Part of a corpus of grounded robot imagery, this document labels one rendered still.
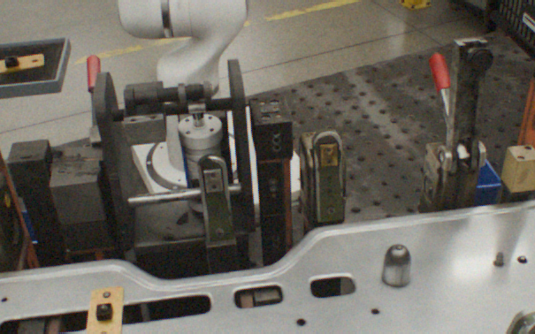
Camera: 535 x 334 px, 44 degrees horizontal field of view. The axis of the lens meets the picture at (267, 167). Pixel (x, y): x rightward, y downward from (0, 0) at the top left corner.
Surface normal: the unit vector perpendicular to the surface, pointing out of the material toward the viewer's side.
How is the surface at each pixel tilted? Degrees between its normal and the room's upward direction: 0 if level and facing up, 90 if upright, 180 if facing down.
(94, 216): 90
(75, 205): 90
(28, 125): 0
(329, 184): 78
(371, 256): 0
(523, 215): 0
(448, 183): 90
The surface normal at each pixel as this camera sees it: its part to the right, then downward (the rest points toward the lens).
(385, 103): -0.04, -0.80
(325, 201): 0.12, 0.40
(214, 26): 0.00, 0.71
